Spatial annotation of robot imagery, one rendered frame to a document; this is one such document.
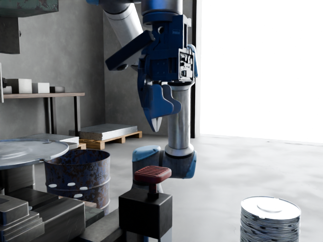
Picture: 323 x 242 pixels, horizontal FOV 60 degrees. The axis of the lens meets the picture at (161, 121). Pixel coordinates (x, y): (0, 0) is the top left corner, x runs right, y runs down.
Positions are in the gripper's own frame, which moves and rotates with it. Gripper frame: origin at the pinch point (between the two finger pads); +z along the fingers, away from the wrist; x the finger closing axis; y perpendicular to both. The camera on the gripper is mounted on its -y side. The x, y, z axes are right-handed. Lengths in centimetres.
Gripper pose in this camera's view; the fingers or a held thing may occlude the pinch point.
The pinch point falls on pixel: (152, 125)
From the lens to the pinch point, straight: 54.9
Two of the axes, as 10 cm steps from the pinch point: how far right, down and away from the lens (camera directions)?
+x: 4.7, -1.0, 8.8
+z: 0.0, 9.9, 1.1
